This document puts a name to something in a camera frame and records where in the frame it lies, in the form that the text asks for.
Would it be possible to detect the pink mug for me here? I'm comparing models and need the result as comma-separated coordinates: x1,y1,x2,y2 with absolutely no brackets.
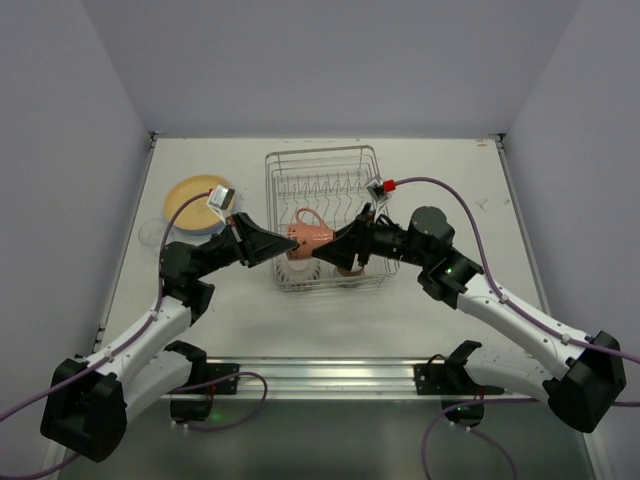
286,207,335,261

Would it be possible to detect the yellow plate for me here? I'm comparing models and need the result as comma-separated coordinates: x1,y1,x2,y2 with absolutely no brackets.
163,174,232,233

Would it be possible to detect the clear glass tumbler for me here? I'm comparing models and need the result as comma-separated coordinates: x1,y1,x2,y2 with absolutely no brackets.
138,219,166,248

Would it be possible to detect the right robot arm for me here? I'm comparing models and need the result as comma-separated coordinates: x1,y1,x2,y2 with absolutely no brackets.
312,206,626,433

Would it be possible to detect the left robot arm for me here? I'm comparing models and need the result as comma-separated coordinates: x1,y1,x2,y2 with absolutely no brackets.
40,213,298,462

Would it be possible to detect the white brown cup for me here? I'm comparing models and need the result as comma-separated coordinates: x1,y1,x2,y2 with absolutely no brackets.
335,266,365,278

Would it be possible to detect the white striped bowl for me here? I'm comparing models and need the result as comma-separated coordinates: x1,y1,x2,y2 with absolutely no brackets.
276,258,321,287

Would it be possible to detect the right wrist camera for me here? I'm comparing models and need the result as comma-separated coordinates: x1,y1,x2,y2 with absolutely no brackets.
365,175,390,212

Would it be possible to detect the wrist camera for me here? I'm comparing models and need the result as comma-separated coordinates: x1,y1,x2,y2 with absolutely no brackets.
206,184,235,221
365,175,390,212

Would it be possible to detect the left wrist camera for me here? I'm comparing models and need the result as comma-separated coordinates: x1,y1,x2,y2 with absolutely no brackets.
206,184,235,221

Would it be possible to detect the wire dish rack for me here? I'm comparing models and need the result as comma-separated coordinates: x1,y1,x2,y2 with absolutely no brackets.
265,145,399,292

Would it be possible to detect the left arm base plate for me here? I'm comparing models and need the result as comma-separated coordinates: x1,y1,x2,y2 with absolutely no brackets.
170,362,240,397

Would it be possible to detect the aluminium mounting rail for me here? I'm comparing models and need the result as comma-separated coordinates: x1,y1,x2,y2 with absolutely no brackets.
149,355,551,401

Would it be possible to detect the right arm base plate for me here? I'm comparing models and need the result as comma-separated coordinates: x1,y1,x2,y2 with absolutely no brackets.
413,363,481,396

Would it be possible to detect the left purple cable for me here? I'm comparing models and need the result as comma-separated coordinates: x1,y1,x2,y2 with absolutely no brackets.
0,188,268,476

